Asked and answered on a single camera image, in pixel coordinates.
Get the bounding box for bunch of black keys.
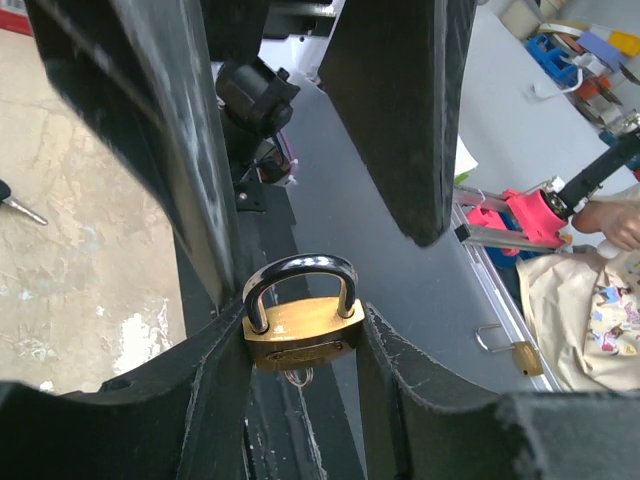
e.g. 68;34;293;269
0;180;48;226

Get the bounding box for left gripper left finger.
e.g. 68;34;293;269
1;300;250;479

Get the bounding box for cluttered parts bins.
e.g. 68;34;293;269
487;1;639;145

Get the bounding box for brass padlock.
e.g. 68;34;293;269
242;254;366;372

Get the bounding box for operator hand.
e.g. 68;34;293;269
572;201;639;251

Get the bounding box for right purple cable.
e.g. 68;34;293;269
272;134;301;186

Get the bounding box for aluminium frame rail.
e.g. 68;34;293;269
451;185;561;392

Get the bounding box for red box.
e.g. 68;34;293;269
0;0;32;36

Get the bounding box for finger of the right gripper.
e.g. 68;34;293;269
319;0;477;246
26;1;240;305

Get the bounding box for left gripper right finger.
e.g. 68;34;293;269
357;305;639;479

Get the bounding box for operator patterned beige clothing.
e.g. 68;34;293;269
513;186;639;391

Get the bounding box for pink black teleoperation handle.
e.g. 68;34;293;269
454;129;639;256

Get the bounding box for spare brass padlock outside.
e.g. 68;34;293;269
474;323;544;377

